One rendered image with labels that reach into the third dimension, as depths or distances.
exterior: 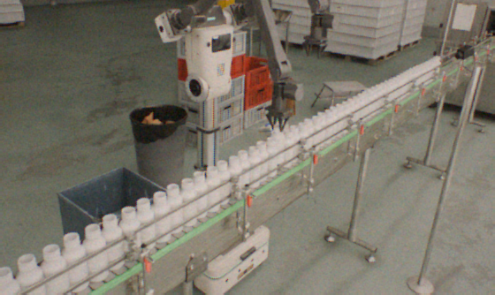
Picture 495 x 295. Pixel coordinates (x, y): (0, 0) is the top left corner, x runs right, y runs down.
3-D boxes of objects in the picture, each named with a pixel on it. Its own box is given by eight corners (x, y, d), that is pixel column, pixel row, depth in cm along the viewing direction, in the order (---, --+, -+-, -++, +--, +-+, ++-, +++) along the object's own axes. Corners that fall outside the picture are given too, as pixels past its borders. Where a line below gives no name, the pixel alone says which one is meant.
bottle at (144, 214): (154, 252, 132) (152, 207, 126) (134, 252, 132) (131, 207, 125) (156, 239, 138) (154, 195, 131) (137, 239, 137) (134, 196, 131)
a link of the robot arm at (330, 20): (321, -1, 205) (311, 1, 199) (342, 2, 199) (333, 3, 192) (318, 25, 210) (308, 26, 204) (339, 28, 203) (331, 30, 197)
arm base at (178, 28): (186, 34, 206) (178, 10, 205) (197, 27, 200) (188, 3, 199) (173, 35, 199) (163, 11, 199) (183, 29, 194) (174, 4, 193)
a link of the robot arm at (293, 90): (284, 64, 173) (270, 67, 166) (308, 69, 166) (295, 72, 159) (282, 93, 177) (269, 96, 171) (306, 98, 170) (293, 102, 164)
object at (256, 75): (246, 92, 457) (247, 71, 449) (217, 84, 479) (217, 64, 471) (277, 79, 503) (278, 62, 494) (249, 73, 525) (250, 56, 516)
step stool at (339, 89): (343, 104, 566) (347, 74, 550) (365, 122, 511) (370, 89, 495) (310, 106, 555) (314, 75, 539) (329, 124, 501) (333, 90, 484)
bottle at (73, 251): (64, 294, 115) (56, 245, 109) (69, 278, 121) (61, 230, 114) (87, 292, 116) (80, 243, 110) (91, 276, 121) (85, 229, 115)
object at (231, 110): (209, 132, 410) (209, 110, 401) (177, 122, 430) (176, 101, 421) (244, 114, 457) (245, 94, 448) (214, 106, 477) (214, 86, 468)
